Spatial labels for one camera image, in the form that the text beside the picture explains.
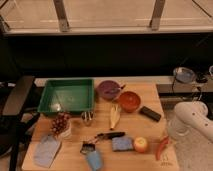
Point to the grey blue cloth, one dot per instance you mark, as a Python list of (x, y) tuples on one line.
[(46, 151)]

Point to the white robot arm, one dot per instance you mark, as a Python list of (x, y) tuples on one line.
[(190, 114)]

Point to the green plastic tray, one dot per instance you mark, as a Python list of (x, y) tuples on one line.
[(68, 95)]

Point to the small metal cup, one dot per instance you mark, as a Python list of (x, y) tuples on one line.
[(87, 117)]

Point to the yellow red apple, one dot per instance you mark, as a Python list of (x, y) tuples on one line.
[(140, 144)]

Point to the metal bowl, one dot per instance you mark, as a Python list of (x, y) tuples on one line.
[(184, 75)]

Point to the black rectangular block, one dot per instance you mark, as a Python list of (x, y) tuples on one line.
[(150, 113)]

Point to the white cup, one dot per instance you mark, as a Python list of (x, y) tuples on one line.
[(67, 132)]

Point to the orange bowl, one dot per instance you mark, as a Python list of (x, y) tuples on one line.
[(129, 101)]

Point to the blue sponge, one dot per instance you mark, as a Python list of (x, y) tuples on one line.
[(122, 143)]

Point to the red chili pepper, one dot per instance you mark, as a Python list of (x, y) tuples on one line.
[(161, 147)]

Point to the black chair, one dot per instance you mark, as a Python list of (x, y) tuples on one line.
[(12, 130)]

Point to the black handled knife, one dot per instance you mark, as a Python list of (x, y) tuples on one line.
[(109, 135)]

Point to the bunch of red grapes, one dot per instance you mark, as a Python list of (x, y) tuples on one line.
[(60, 123)]

